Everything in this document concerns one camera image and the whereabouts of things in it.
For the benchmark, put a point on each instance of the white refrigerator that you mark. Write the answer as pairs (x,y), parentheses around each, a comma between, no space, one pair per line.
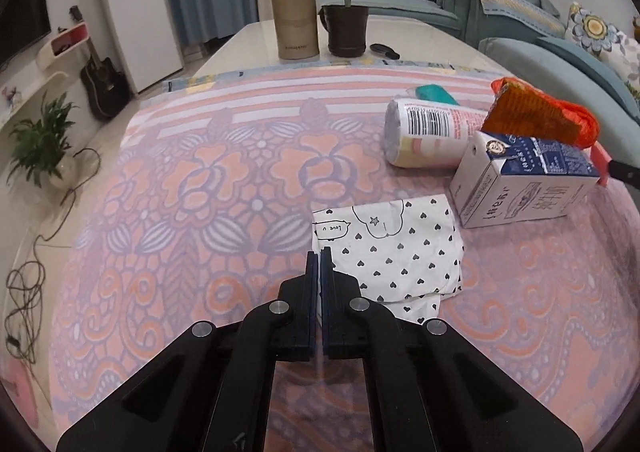
(140,12)

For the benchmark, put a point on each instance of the teal packet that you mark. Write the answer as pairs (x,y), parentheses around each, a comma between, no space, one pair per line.
(435,93)

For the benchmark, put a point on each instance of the black television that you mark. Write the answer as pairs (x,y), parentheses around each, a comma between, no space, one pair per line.
(22,17)

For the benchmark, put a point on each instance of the white and blue milk carton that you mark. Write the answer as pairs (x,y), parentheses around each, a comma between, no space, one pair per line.
(520,192)

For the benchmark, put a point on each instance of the blue-green sofa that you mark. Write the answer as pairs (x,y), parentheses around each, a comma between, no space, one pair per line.
(400,7)

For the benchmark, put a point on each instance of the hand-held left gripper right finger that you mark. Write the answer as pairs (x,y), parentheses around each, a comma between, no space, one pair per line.
(326,282)

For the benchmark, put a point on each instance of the black guitar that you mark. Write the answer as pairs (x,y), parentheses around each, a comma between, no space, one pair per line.
(102,87)

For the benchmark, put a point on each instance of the orange snack packet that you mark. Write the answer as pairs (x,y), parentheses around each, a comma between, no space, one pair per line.
(535,114)

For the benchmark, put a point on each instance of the potted green plant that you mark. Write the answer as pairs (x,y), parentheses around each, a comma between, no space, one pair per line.
(42,142)

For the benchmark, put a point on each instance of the dark brown mug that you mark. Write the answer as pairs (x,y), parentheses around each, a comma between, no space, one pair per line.
(347,32)

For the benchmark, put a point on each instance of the pink floral patterned blanket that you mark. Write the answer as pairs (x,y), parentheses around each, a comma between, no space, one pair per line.
(200,212)

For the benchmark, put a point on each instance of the gold thermos flask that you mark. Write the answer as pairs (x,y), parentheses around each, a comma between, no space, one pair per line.
(295,12)

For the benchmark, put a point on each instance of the floral cushion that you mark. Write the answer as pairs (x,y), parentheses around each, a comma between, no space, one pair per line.
(600,32)

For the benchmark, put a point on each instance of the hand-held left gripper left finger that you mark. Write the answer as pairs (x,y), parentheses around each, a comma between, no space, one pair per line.
(312,282)

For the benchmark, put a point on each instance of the white and red wall shelf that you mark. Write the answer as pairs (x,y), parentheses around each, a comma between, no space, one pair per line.
(65,44)

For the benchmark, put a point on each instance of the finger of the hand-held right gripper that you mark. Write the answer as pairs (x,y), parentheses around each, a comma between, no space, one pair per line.
(625,171)

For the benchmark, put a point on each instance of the small black object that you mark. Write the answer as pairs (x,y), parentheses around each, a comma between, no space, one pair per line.
(384,50)

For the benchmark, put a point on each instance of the pink and white drink bottle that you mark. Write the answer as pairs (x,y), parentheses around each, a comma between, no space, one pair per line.
(430,137)

